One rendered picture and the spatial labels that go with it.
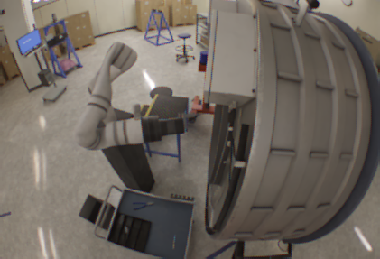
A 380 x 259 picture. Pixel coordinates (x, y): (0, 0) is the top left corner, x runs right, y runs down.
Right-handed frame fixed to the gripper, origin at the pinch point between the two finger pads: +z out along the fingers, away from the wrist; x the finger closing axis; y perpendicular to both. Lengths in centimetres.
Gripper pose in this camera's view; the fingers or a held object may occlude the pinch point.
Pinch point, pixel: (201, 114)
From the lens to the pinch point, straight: 51.6
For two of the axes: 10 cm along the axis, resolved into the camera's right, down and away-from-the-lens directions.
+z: 9.6, -1.2, 2.4
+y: 1.2, 9.9, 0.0
